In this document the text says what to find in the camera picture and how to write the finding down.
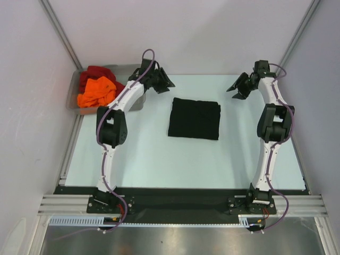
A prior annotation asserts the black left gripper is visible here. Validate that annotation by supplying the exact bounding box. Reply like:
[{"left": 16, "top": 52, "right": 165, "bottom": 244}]
[{"left": 149, "top": 67, "right": 175, "bottom": 94}]

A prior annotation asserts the black t-shirt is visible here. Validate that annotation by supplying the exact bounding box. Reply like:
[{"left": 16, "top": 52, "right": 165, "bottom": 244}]
[{"left": 168, "top": 97, "right": 221, "bottom": 140}]

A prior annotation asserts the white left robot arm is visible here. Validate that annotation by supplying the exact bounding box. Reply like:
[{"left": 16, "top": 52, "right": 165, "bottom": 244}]
[{"left": 92, "top": 63, "right": 175, "bottom": 213}]

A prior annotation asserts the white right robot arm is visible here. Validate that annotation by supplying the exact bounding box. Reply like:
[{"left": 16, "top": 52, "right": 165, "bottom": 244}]
[{"left": 227, "top": 72, "right": 295, "bottom": 213}]

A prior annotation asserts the clear plastic bin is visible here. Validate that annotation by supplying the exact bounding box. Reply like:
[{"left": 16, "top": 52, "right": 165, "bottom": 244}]
[{"left": 66, "top": 64, "right": 146, "bottom": 115}]

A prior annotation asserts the orange t-shirt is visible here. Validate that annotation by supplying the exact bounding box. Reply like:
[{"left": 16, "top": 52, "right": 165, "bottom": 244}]
[{"left": 77, "top": 76, "right": 117, "bottom": 108}]

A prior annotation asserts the dark red t-shirt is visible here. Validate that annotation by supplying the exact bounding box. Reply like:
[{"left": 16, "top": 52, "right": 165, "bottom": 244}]
[{"left": 79, "top": 65, "right": 128, "bottom": 94}]

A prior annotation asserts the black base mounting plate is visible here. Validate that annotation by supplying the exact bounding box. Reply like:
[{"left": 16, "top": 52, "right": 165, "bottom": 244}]
[{"left": 53, "top": 185, "right": 277, "bottom": 224}]

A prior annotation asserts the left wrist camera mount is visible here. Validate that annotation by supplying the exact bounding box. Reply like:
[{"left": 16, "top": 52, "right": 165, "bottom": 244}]
[{"left": 128, "top": 58, "right": 160, "bottom": 82}]

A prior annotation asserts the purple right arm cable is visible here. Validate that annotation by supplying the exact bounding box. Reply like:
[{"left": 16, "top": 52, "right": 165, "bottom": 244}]
[{"left": 245, "top": 63, "right": 295, "bottom": 234}]

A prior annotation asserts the white slotted cable duct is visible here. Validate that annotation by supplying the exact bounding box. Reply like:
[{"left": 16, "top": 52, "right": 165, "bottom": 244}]
[{"left": 49, "top": 216, "right": 264, "bottom": 228}]

